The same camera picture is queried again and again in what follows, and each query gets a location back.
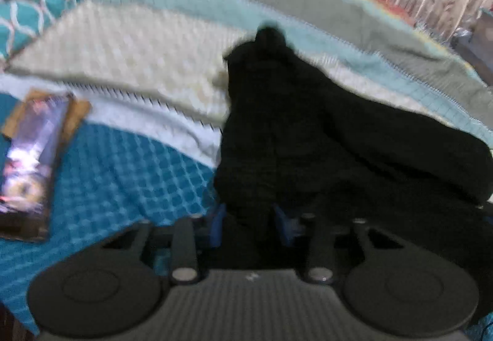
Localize black pants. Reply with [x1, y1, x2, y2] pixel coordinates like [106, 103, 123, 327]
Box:
[212, 22, 493, 288]

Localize smartphone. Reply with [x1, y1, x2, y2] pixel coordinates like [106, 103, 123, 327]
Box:
[0, 91, 76, 244]

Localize brown wallet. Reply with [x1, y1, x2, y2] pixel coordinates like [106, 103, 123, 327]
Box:
[1, 88, 92, 146]

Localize patterned blue grey bedsheet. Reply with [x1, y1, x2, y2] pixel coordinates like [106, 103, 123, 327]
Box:
[1, 0, 492, 333]

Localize teal white patterned pillow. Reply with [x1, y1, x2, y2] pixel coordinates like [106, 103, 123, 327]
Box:
[1, 0, 85, 65]

